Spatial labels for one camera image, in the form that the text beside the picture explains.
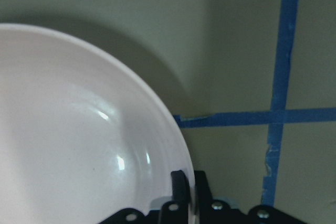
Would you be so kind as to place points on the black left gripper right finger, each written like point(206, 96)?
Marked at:
point(209, 209)

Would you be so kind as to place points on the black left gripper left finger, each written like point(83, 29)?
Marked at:
point(176, 210)

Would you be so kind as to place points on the pink plate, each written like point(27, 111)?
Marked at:
point(82, 136)

